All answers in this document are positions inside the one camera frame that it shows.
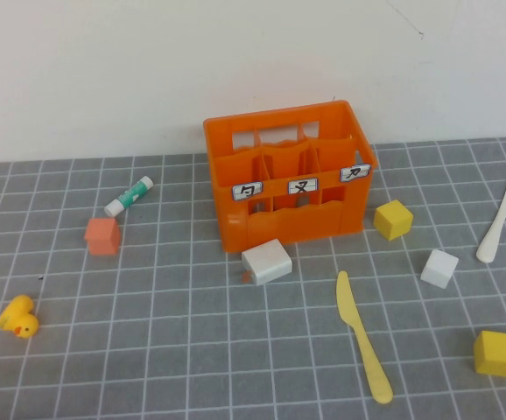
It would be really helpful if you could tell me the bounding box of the white plastic knife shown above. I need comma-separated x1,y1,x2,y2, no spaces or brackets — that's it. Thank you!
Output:
475,177,506,263

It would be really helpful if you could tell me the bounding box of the orange plastic cutlery crate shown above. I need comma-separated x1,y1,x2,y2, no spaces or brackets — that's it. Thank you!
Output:
203,100,380,254

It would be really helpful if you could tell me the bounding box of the white paper label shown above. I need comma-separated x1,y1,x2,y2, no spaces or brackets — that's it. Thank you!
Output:
287,178,320,196
231,182,264,202
340,164,372,183

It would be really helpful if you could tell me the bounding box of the white power adapter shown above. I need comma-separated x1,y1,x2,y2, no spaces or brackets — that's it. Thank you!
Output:
240,238,293,287

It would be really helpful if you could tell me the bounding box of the green and white glue stick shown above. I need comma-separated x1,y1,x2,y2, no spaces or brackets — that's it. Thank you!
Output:
102,176,154,219

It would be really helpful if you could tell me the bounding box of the yellow plastic knife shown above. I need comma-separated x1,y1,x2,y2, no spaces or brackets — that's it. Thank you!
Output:
334,270,393,404

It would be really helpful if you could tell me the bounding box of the yellow cube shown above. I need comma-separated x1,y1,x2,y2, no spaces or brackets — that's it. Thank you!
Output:
473,330,506,378
373,199,414,242

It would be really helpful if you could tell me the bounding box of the salmon orange block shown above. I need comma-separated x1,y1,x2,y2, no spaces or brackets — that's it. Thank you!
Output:
82,217,122,257

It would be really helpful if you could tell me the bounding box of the gray grid mat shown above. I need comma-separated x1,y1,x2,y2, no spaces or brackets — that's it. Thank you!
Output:
0,135,506,420

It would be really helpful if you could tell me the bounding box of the white cube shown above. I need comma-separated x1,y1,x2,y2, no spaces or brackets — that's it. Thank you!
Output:
419,248,460,290

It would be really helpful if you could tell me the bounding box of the yellow rubber duck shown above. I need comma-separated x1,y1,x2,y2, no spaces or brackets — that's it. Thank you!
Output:
0,295,39,340

